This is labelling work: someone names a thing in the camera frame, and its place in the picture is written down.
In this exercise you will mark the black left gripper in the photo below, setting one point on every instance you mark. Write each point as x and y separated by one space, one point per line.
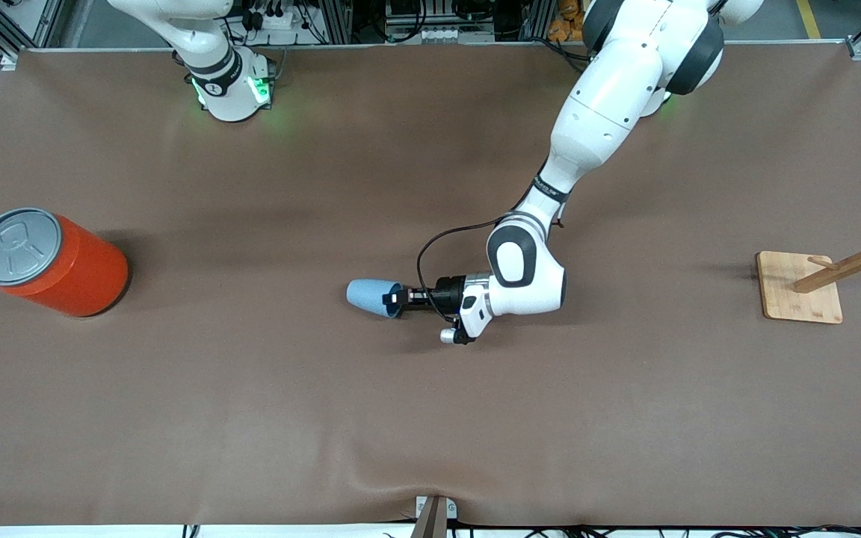
446 292

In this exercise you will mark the light blue cup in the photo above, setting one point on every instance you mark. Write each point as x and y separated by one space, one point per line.
367 295

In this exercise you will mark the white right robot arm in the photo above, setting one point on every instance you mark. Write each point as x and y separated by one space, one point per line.
229 90

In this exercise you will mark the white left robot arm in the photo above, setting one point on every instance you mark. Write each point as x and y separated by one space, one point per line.
610 97

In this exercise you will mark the wooden cup stand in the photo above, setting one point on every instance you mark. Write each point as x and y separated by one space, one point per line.
800 295

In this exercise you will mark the brown table cover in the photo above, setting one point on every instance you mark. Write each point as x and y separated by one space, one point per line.
430 418

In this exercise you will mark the orange can with grey lid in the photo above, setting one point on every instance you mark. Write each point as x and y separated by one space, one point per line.
72 276

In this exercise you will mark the white power strip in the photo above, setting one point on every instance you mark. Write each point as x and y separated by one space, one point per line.
281 21

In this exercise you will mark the orange snack bag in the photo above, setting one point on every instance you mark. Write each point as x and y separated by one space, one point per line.
565 26

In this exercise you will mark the grey metal bracket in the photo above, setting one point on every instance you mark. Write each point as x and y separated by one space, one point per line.
451 508

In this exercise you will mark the brown camera pole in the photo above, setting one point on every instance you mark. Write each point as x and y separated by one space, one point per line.
430 523

